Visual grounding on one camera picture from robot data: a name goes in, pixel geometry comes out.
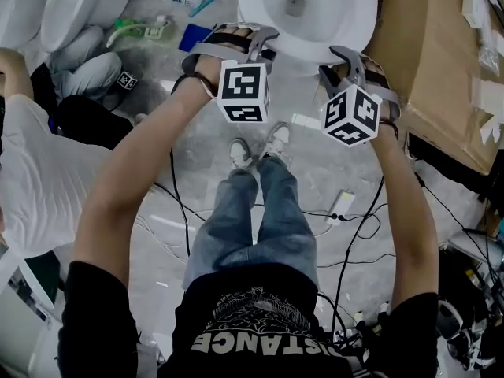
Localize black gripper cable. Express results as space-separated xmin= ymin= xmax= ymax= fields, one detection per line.
xmin=169 ymin=147 xmax=192 ymax=258
xmin=329 ymin=176 xmax=386 ymax=331

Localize small white box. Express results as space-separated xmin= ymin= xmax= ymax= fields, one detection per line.
xmin=461 ymin=0 xmax=484 ymax=28

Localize blue jeans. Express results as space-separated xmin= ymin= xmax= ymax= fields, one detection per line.
xmin=182 ymin=156 xmax=320 ymax=291

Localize white round stool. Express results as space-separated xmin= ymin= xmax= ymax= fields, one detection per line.
xmin=447 ymin=230 xmax=504 ymax=269

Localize person's right forearm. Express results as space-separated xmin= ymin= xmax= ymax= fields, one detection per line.
xmin=369 ymin=126 xmax=441 ymax=305

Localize teal toothbrush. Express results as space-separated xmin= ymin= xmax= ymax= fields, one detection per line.
xmin=187 ymin=0 xmax=222 ymax=19

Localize white shelf frame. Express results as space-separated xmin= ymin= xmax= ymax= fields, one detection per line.
xmin=0 ymin=246 xmax=60 ymax=378

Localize white power strip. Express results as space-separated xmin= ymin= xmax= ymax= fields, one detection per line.
xmin=324 ymin=189 xmax=357 ymax=227

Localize large brown cardboard box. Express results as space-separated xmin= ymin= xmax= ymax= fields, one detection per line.
xmin=361 ymin=0 xmax=504 ymax=177

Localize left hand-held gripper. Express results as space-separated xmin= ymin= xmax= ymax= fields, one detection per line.
xmin=182 ymin=21 xmax=281 ymax=124

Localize black printed t-shirt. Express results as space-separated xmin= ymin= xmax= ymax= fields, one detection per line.
xmin=57 ymin=261 xmax=440 ymax=378

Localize person's left forearm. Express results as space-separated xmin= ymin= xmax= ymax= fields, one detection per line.
xmin=72 ymin=72 xmax=220 ymax=289

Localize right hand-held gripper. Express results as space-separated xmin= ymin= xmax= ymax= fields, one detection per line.
xmin=317 ymin=45 xmax=402 ymax=149

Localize beige square fitting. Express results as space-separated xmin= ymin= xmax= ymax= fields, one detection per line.
xmin=143 ymin=15 xmax=171 ymax=39

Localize grey sneaker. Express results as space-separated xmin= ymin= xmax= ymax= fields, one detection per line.
xmin=228 ymin=137 xmax=254 ymax=172
xmin=258 ymin=121 xmax=292 ymax=160

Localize person's left hand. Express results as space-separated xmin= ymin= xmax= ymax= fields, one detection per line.
xmin=193 ymin=28 xmax=255 ymax=91

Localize person's right hand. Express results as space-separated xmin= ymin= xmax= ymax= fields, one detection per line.
xmin=346 ymin=55 xmax=395 ymax=120

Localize blue square sponge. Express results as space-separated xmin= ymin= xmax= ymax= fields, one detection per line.
xmin=179 ymin=23 xmax=214 ymax=53

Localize black and white headset gear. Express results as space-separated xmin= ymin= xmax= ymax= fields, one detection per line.
xmin=437 ymin=297 xmax=504 ymax=373

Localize white paper strips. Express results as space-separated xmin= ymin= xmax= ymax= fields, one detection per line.
xmin=470 ymin=76 xmax=504 ymax=146

